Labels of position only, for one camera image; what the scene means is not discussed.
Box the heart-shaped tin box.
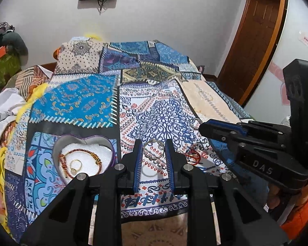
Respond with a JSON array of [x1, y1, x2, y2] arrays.
[[52, 134, 117, 185]]

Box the patchwork printed blanket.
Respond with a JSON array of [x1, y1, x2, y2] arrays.
[[5, 37, 255, 246]]

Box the dark green cloth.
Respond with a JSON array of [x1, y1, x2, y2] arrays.
[[0, 31, 29, 60]]

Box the small silver ring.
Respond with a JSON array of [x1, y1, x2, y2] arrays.
[[189, 118, 202, 132]]

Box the pink wall sticker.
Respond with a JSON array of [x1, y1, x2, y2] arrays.
[[296, 30, 308, 47]]

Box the green patterned cloth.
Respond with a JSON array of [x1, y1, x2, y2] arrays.
[[0, 52, 22, 93]]

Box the white cloth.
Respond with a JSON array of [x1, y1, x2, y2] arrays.
[[0, 87, 27, 159]]

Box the red string bracelet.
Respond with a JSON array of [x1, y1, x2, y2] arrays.
[[184, 149, 204, 165]]

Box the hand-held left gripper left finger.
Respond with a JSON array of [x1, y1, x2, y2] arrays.
[[20, 139, 144, 246]]

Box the pink wall decal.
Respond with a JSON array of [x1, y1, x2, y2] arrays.
[[269, 61, 292, 106]]

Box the person's right forearm orange sleeve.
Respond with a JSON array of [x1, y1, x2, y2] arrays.
[[281, 183, 308, 242]]

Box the yellow cloth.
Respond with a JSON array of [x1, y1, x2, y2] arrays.
[[15, 82, 53, 120]]

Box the brown wooden door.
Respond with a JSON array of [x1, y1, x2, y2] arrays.
[[217, 0, 289, 107]]

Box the gold ring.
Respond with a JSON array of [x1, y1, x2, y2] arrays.
[[69, 159, 82, 174]]

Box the grey patterned cloth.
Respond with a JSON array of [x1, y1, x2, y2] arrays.
[[0, 22, 15, 47]]

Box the person's right hand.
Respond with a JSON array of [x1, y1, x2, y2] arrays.
[[268, 184, 281, 210]]

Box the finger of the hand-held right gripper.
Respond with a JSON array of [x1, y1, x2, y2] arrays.
[[207, 132, 247, 159], [200, 119, 248, 137]]

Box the brown batik cloth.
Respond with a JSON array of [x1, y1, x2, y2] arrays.
[[11, 65, 57, 99]]

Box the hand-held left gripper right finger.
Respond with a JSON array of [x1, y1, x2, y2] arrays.
[[165, 139, 288, 246]]

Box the silver bangle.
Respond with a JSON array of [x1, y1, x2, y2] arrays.
[[143, 139, 166, 159]]

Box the red and gold bracelet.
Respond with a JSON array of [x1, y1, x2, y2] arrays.
[[59, 148, 103, 180]]

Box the beige patterned bedsheet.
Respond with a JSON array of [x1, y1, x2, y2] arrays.
[[88, 204, 221, 246]]

